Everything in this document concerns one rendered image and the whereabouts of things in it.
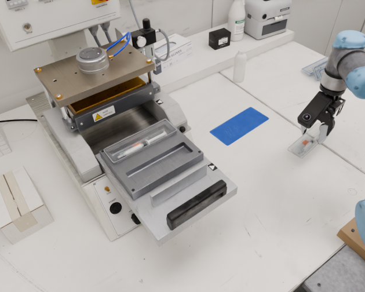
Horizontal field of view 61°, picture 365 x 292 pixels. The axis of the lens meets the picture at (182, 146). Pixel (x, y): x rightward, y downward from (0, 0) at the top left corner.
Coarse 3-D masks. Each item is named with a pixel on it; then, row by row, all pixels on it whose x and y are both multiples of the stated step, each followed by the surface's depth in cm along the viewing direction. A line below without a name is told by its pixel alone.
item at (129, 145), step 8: (152, 128) 80; (160, 128) 80; (168, 128) 80; (136, 136) 78; (144, 136) 78; (152, 136) 78; (160, 136) 78; (120, 144) 77; (128, 144) 77; (136, 144) 76; (144, 144) 76; (112, 152) 75; (120, 152) 75; (128, 152) 75; (112, 160) 73
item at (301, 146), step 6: (318, 126) 108; (306, 132) 106; (312, 132) 106; (318, 132) 106; (300, 138) 104; (306, 138) 104; (312, 138) 104; (318, 138) 104; (294, 144) 102; (300, 144) 102; (306, 144) 102; (312, 144) 102; (294, 150) 100; (300, 150) 100; (306, 150) 100
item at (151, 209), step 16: (208, 160) 77; (112, 176) 74; (176, 176) 73; (192, 176) 70; (208, 176) 73; (224, 176) 73; (160, 192) 66; (176, 192) 70; (192, 192) 70; (144, 208) 68; (160, 208) 67; (208, 208) 68; (144, 224) 66; (160, 224) 65; (176, 224) 65; (160, 240) 63
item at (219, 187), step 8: (216, 184) 66; (224, 184) 67; (200, 192) 65; (208, 192) 65; (216, 192) 66; (224, 192) 68; (192, 200) 64; (200, 200) 64; (208, 200) 66; (176, 208) 63; (184, 208) 63; (192, 208) 63; (168, 216) 62; (176, 216) 62; (184, 216) 63; (168, 224) 64
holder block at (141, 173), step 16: (176, 128) 82; (112, 144) 78; (160, 144) 78; (176, 144) 77; (192, 144) 77; (128, 160) 74; (144, 160) 74; (160, 160) 76; (176, 160) 76; (192, 160) 74; (128, 176) 72; (144, 176) 72; (160, 176) 70; (128, 192) 70; (144, 192) 70
